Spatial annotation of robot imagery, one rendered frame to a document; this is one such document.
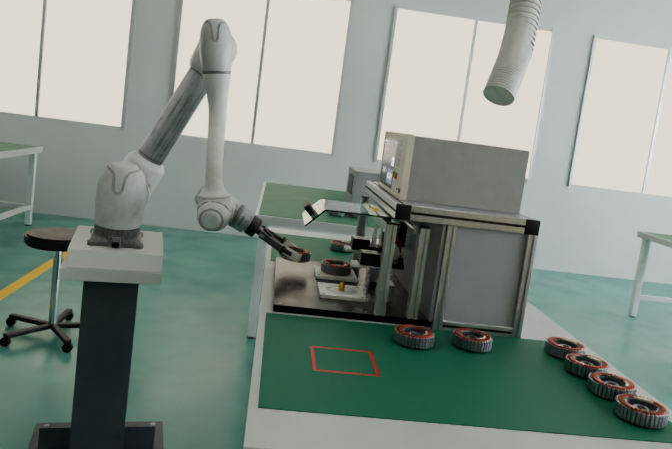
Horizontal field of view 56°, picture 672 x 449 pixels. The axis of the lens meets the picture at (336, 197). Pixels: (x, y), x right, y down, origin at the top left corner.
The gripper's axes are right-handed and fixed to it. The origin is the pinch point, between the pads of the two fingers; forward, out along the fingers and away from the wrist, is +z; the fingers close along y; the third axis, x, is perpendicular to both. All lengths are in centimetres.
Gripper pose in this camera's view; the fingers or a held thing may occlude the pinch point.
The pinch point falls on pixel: (295, 253)
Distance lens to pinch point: 233.9
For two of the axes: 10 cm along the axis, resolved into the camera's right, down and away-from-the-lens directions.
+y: 0.8, 1.3, -9.9
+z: 8.2, 5.5, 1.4
